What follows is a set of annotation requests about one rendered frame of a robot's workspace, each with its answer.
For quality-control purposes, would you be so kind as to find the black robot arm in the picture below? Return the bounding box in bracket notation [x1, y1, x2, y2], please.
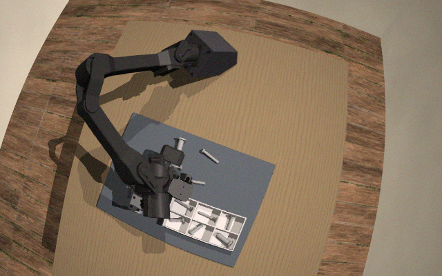
[75, 40, 203, 219]

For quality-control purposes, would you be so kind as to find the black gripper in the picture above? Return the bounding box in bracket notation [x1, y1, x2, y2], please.
[140, 145, 184, 209]

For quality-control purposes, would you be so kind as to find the white compartment tray with metal parts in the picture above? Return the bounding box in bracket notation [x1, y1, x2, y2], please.
[163, 198, 246, 251]

